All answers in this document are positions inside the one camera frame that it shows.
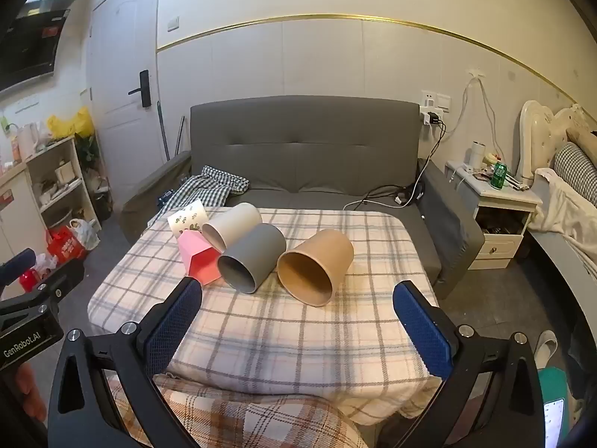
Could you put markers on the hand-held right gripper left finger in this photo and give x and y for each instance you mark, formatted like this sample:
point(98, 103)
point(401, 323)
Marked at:
point(171, 329)

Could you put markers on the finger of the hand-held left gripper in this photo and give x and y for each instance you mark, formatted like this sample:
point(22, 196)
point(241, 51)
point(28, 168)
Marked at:
point(24, 258)
point(56, 284)

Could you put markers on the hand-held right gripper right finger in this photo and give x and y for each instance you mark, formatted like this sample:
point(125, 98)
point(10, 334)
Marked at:
point(422, 331)

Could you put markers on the brown paper cup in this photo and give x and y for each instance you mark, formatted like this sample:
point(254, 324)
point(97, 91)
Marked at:
point(326, 252)

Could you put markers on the pink hexagonal cup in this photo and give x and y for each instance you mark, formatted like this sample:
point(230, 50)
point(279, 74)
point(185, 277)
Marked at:
point(198, 256)

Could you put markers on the white leaf-print cup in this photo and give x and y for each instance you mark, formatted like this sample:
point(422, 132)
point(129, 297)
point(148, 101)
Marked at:
point(186, 219)

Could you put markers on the grey cup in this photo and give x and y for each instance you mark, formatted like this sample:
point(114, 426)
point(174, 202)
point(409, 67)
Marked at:
point(261, 248)

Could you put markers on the person's left hand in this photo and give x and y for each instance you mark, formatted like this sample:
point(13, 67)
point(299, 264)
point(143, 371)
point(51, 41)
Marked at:
point(30, 392)

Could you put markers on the red bag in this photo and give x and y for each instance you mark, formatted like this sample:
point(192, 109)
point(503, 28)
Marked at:
point(65, 245)

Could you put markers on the white plastic bag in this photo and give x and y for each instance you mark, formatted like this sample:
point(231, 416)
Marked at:
point(86, 233)

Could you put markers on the white shelf unit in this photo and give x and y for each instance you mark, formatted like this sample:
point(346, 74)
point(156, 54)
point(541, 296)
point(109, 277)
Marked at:
point(65, 186)

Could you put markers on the plaid tablecloth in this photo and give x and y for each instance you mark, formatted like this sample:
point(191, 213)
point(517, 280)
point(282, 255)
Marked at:
point(280, 336)

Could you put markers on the white kettle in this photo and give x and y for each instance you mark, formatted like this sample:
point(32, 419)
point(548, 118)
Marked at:
point(28, 142)

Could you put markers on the person's plaid pants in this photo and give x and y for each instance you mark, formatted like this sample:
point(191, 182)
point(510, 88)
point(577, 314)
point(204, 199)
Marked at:
point(242, 422)

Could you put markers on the white nightstand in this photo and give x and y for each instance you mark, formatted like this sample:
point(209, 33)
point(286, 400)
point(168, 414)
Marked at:
point(499, 242)

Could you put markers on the white slipper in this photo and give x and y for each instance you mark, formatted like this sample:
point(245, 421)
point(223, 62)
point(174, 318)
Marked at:
point(545, 347)

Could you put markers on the yellow plastic bag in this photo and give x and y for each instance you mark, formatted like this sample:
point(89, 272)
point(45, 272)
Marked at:
point(74, 123)

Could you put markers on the green checked cloth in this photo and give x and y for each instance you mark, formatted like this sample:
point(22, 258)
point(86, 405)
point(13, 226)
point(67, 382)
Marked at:
point(205, 184)

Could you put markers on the green can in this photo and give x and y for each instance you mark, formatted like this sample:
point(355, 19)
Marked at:
point(499, 177)

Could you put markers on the white bed blanket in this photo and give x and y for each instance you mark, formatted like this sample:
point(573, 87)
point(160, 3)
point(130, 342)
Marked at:
point(564, 214)

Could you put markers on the white tumbler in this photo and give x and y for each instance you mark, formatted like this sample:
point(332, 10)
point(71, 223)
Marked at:
point(477, 154)

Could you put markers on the black door lock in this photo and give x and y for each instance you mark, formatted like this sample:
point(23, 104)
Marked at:
point(143, 86)

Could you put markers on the black range hood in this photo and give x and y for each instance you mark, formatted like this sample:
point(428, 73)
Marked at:
point(32, 46)

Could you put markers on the grey sofa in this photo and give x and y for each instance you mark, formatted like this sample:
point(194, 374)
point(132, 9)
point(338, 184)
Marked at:
point(303, 149)

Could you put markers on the white door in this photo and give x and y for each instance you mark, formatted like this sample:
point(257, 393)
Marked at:
point(116, 56)

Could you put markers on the checked pillow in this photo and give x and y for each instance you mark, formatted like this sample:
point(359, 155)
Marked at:
point(576, 168)

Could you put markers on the cream bed headboard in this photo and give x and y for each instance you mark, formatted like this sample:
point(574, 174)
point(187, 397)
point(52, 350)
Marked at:
point(536, 121)

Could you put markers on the white wall charger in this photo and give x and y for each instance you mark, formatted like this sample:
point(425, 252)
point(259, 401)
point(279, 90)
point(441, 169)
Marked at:
point(430, 116)

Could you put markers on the white wall outlet panel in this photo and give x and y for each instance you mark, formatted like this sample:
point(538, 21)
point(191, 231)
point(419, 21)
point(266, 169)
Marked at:
point(440, 100)

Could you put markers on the white wall switch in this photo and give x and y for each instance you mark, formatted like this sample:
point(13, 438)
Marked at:
point(173, 23)

